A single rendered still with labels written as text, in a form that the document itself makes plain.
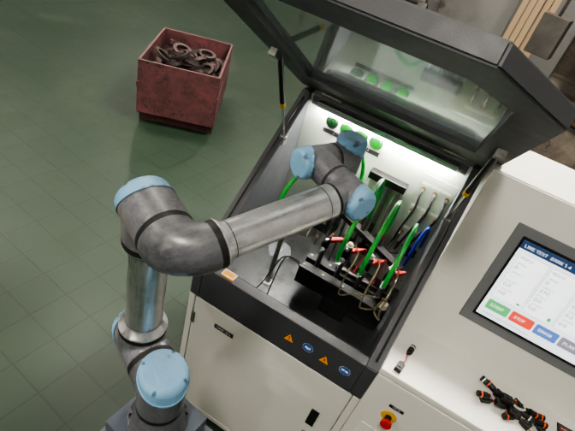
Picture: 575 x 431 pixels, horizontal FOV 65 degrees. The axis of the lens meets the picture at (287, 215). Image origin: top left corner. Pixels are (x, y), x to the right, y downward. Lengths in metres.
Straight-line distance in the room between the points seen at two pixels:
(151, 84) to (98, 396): 2.54
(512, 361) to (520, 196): 0.53
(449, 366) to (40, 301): 2.03
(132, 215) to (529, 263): 1.11
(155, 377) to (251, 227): 0.44
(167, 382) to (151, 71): 3.17
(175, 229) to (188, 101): 3.24
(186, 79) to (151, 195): 3.10
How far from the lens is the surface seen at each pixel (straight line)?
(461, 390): 1.56
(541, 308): 1.55
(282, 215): 0.86
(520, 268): 1.50
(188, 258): 0.80
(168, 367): 1.12
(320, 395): 1.68
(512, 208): 1.44
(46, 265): 2.89
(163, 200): 0.86
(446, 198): 1.67
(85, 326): 2.59
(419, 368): 1.52
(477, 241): 1.47
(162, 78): 3.98
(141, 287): 1.01
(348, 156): 1.08
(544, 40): 4.81
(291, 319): 1.49
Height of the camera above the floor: 2.08
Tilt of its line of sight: 37 degrees down
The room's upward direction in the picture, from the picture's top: 18 degrees clockwise
